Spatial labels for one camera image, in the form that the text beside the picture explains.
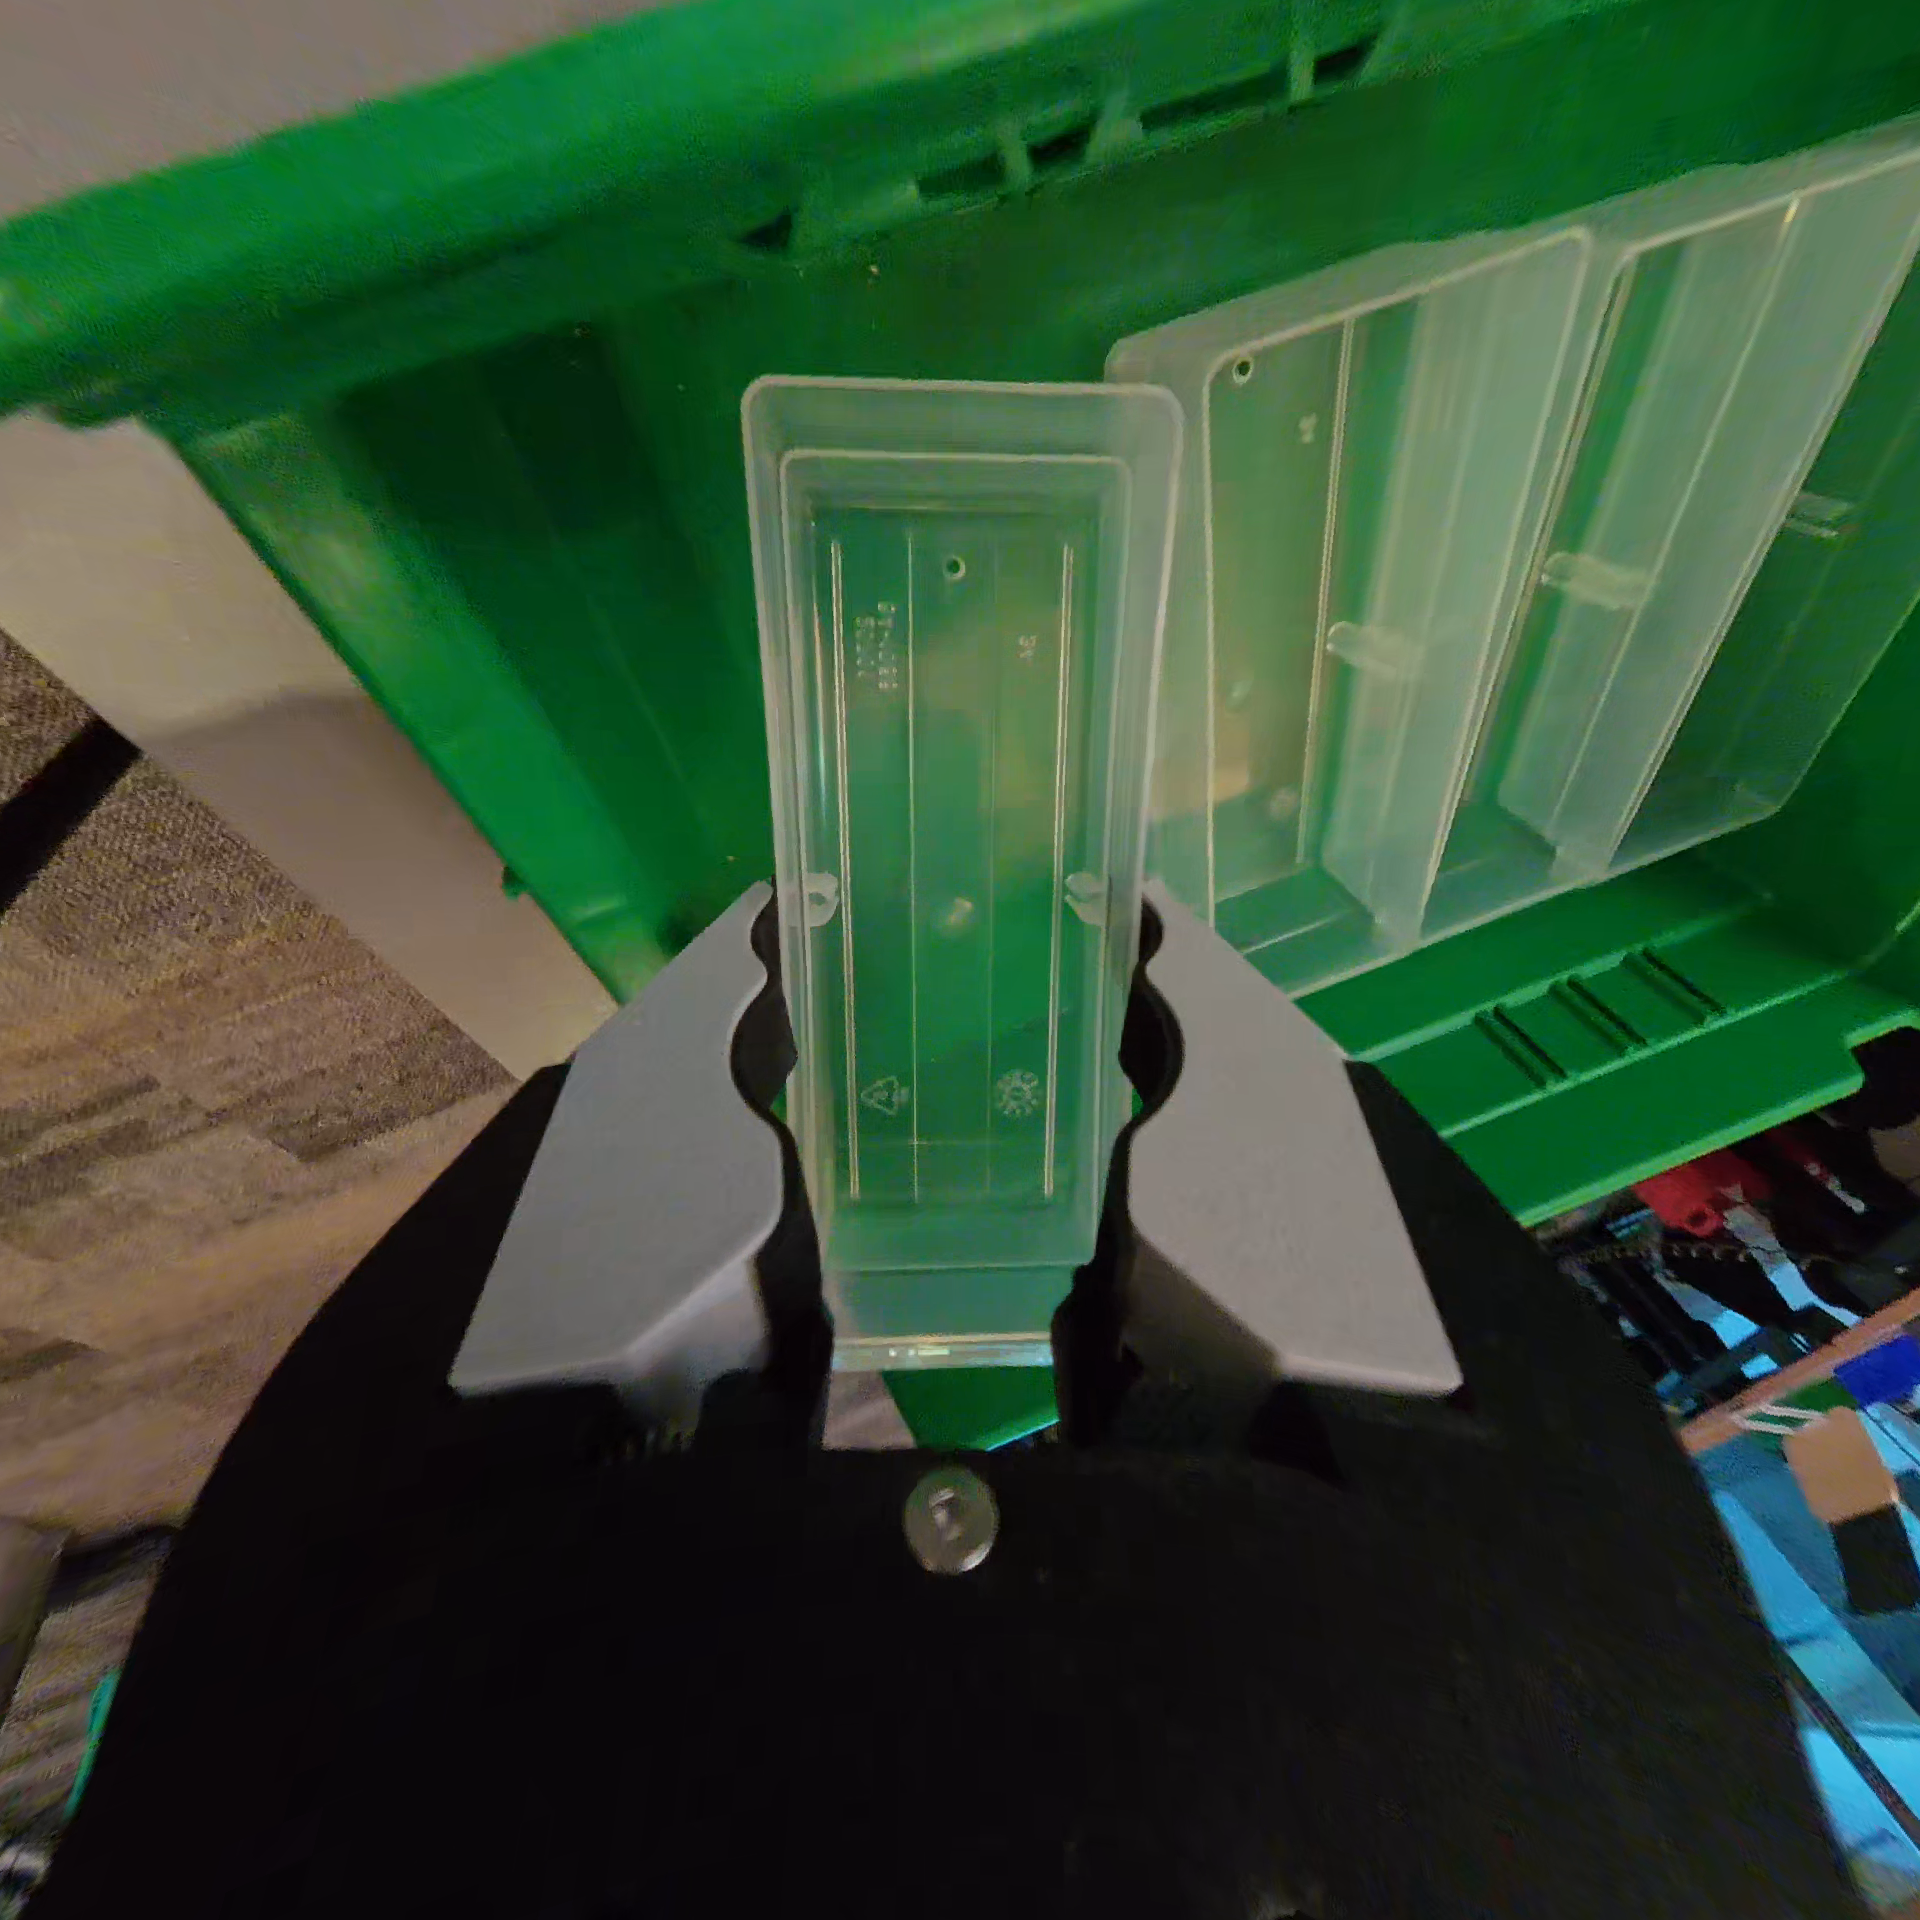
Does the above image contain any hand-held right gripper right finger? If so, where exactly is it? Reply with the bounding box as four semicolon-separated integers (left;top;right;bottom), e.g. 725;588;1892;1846
1054;880;1468;1441

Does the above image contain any green plastic bin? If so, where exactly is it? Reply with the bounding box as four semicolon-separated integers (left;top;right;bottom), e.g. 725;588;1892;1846
0;0;1920;1451

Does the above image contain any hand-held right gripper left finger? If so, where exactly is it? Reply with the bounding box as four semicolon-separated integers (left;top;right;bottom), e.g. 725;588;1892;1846
444;880;833;1441

